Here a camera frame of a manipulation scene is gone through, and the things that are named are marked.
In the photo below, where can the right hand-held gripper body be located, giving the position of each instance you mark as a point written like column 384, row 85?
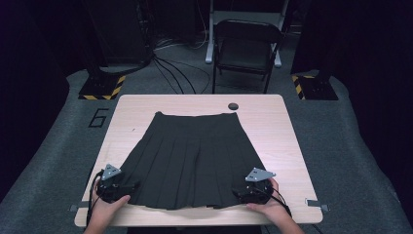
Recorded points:
column 258, row 190

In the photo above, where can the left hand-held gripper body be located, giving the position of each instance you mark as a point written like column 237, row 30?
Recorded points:
column 112, row 190

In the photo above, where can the black pleated skirt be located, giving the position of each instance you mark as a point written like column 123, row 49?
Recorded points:
column 195, row 156

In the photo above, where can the person's left hand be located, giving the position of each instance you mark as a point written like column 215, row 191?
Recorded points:
column 107, row 209

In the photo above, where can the person's right hand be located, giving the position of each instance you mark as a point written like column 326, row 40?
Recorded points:
column 271, row 209

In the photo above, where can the black yellow striped stand base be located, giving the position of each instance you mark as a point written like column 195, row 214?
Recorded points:
column 104, row 87
column 316, row 87

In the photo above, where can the black folding chair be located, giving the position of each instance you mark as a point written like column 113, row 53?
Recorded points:
column 248, row 45

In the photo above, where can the grey table edge bracket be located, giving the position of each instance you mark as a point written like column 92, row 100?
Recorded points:
column 316, row 204

